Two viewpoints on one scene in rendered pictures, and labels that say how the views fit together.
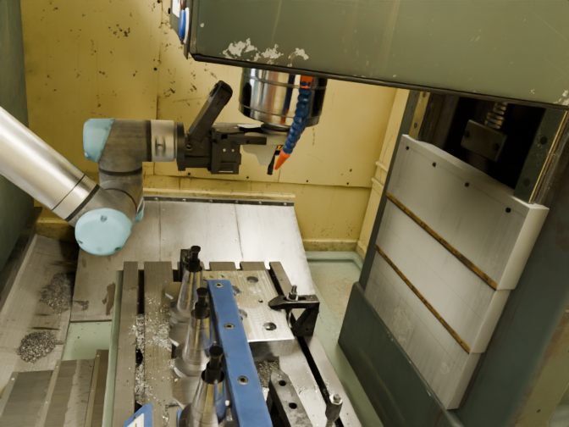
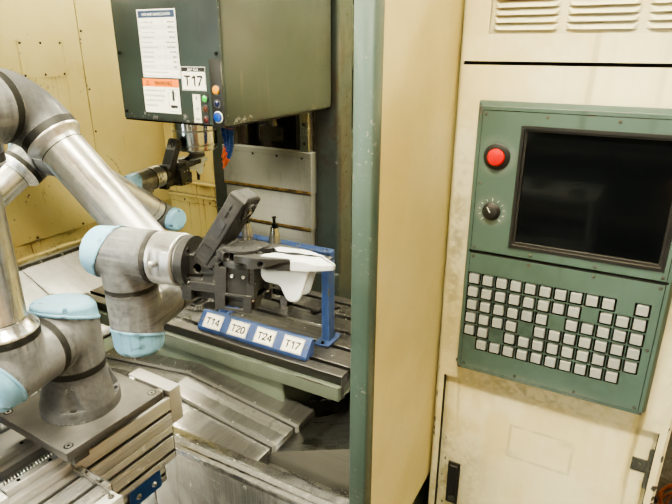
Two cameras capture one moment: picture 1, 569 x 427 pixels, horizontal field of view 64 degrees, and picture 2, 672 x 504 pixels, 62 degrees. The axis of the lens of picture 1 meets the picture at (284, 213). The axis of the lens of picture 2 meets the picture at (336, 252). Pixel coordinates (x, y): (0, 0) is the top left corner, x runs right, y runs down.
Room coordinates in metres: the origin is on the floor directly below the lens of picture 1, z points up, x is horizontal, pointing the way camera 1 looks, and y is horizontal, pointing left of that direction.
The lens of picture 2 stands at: (-1.03, 1.02, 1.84)
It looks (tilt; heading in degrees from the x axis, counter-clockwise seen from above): 20 degrees down; 319
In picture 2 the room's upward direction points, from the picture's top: straight up
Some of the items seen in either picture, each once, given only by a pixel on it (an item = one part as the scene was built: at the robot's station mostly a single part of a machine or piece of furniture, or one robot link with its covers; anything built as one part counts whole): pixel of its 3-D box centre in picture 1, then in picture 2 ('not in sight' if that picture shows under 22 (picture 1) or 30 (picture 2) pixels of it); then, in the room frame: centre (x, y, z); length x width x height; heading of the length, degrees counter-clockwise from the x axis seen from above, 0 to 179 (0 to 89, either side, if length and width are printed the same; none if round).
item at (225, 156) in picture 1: (208, 146); (173, 173); (0.82, 0.16, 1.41); 0.12 x 0.08 x 0.09; 110
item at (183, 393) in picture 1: (201, 391); not in sight; (0.43, 0.06, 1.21); 0.07 x 0.05 x 0.01; 110
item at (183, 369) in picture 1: (197, 360); not in sight; (0.48, 0.08, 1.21); 0.06 x 0.06 x 0.03
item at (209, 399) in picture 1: (209, 398); (274, 237); (0.38, 0.05, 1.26); 0.04 x 0.04 x 0.07
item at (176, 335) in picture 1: (192, 334); not in sight; (0.53, 0.10, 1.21); 0.07 x 0.05 x 0.01; 110
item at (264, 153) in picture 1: (266, 150); (199, 166); (0.83, 0.05, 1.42); 0.09 x 0.03 x 0.06; 97
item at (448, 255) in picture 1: (428, 262); (269, 204); (1.02, -0.38, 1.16); 0.48 x 0.05 x 0.51; 20
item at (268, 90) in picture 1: (284, 85); (194, 132); (0.87, 0.04, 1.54); 0.16 x 0.16 x 0.12
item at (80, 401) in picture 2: not in sight; (77, 381); (0.03, 0.78, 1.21); 0.15 x 0.15 x 0.10
